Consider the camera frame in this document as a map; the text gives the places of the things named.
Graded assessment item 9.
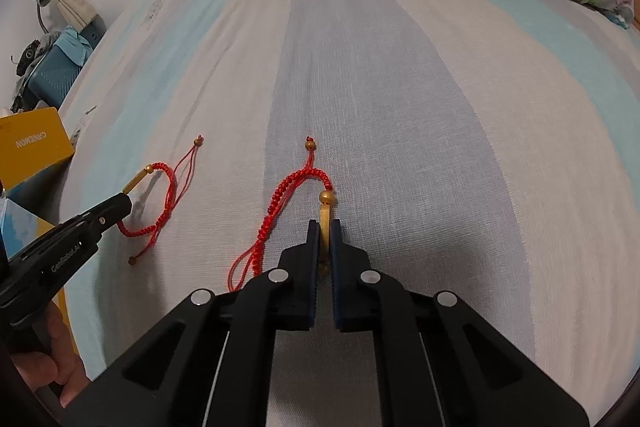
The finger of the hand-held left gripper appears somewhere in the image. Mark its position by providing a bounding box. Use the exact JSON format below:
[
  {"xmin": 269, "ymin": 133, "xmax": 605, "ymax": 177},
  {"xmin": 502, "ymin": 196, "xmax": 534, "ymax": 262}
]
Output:
[{"xmin": 74, "ymin": 192, "xmax": 134, "ymax": 234}]

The teal suitcase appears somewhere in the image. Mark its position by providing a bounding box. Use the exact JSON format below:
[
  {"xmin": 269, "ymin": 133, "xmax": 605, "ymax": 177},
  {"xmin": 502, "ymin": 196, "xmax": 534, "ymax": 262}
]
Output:
[{"xmin": 22, "ymin": 24, "xmax": 107, "ymax": 108}]

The large cardboard box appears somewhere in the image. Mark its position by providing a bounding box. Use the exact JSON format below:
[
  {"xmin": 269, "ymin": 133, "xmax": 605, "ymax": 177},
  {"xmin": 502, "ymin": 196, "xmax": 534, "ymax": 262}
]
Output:
[{"xmin": 0, "ymin": 107, "xmax": 77, "ymax": 354}]

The teal cloth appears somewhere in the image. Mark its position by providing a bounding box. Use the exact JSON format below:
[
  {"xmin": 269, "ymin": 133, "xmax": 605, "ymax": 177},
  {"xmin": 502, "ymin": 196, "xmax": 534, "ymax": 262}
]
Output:
[{"xmin": 52, "ymin": 26, "xmax": 92, "ymax": 64}]

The blue desk lamp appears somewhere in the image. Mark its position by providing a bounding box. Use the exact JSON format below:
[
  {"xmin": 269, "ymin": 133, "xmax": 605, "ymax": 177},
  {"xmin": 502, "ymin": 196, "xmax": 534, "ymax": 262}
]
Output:
[{"xmin": 30, "ymin": 0, "xmax": 59, "ymax": 34}]

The person's left hand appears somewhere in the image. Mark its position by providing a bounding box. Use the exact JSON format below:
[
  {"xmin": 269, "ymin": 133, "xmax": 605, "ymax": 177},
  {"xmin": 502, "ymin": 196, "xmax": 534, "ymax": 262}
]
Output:
[{"xmin": 9, "ymin": 301, "xmax": 92, "ymax": 409}]

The striped bed sheet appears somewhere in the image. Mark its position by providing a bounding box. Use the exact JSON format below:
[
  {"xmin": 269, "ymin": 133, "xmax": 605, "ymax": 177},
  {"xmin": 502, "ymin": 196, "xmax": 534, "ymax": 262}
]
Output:
[{"xmin": 59, "ymin": 0, "xmax": 636, "ymax": 427}]

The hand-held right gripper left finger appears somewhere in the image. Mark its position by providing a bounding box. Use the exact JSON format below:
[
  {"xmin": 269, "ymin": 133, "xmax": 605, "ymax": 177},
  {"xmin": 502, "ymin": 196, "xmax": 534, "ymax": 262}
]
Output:
[{"xmin": 62, "ymin": 220, "xmax": 321, "ymax": 427}]

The red cord bracelet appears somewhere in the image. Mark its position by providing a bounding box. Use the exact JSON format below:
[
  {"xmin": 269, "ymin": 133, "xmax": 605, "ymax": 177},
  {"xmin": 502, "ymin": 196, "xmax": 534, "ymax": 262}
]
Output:
[
  {"xmin": 115, "ymin": 134, "xmax": 205, "ymax": 267},
  {"xmin": 227, "ymin": 135, "xmax": 337, "ymax": 294}
]

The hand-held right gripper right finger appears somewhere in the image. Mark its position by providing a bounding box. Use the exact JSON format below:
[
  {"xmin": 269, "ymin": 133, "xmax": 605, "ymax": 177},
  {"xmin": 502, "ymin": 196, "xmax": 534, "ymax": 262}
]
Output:
[{"xmin": 327, "ymin": 219, "xmax": 589, "ymax": 427}]

